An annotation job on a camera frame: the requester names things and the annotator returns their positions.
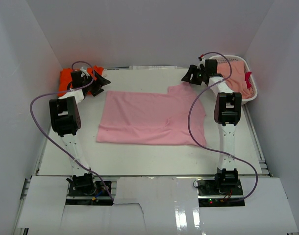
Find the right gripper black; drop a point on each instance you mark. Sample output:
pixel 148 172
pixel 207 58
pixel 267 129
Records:
pixel 193 70

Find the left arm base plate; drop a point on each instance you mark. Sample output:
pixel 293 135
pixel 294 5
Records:
pixel 96 195

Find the peach t shirt in basket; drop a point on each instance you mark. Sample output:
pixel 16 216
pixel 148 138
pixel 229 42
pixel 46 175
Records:
pixel 237 81

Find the aluminium frame rail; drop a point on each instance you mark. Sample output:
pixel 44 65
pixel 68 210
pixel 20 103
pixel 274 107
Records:
pixel 17 230

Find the folded orange t shirt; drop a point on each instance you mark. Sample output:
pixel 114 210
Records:
pixel 74 78

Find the white plastic basket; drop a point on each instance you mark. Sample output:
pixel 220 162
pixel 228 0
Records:
pixel 253 89

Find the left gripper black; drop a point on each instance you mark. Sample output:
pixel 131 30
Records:
pixel 100 82

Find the magenta cloth in basket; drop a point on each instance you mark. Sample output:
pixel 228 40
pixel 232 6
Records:
pixel 247 79

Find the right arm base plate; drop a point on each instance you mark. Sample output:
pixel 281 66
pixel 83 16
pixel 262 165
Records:
pixel 209 196

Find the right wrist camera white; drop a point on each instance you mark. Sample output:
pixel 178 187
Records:
pixel 201 63

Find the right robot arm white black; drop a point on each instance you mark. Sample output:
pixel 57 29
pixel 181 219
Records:
pixel 227 114

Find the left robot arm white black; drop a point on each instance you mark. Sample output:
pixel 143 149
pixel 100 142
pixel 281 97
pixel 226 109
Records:
pixel 65 121

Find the pink t shirt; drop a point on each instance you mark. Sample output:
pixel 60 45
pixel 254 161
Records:
pixel 173 118

